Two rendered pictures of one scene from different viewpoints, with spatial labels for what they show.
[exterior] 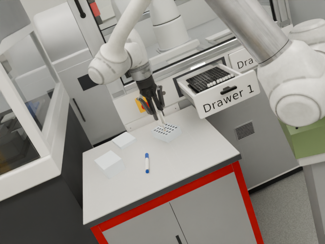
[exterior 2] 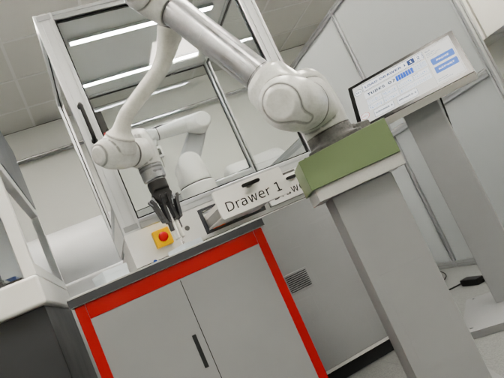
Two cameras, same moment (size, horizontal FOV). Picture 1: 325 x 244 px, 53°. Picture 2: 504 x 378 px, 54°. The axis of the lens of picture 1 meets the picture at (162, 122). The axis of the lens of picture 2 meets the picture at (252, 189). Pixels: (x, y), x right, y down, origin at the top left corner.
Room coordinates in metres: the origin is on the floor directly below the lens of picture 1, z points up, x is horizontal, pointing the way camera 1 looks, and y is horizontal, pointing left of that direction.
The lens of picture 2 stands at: (-0.51, 0.18, 0.67)
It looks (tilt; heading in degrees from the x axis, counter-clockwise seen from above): 7 degrees up; 345
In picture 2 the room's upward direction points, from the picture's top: 24 degrees counter-clockwise
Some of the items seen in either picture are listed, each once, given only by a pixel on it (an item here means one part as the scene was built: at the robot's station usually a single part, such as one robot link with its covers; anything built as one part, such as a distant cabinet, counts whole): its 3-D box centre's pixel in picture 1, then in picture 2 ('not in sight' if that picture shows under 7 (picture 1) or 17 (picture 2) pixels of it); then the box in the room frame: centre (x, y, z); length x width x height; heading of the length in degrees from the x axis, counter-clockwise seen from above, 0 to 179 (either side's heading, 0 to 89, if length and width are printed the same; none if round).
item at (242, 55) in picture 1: (256, 53); (293, 184); (1.64, -0.59, 0.87); 0.29 x 0.02 x 0.11; 94
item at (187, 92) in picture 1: (210, 84); (239, 206); (1.50, -0.28, 0.86); 0.40 x 0.26 x 0.06; 4
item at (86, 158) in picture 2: not in sight; (83, 145); (2.06, 0.21, 1.52); 0.87 x 0.01 x 0.86; 4
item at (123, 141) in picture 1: (124, 140); not in sight; (1.48, 0.21, 0.77); 0.13 x 0.09 x 0.02; 20
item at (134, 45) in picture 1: (129, 48); (139, 148); (1.35, 0.01, 1.20); 0.13 x 0.11 x 0.16; 137
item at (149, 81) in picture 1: (147, 86); (160, 191); (1.36, 0.00, 1.02); 0.08 x 0.07 x 0.09; 116
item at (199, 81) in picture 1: (210, 83); not in sight; (1.50, -0.29, 0.87); 0.22 x 0.18 x 0.06; 4
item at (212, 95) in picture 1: (227, 94); (251, 193); (1.30, -0.30, 0.87); 0.29 x 0.02 x 0.11; 94
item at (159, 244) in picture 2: (143, 103); (162, 238); (1.57, 0.05, 0.88); 0.07 x 0.05 x 0.07; 94
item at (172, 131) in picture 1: (166, 131); (186, 249); (1.37, 0.00, 0.78); 0.12 x 0.08 x 0.04; 27
